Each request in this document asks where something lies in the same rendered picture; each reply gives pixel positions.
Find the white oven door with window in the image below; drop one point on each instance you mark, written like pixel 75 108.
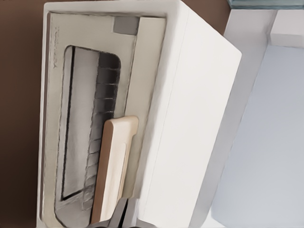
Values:
pixel 80 118

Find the white oven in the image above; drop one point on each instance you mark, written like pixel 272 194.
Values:
pixel 194 107

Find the pale blue-green tray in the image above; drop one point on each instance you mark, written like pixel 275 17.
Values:
pixel 266 3

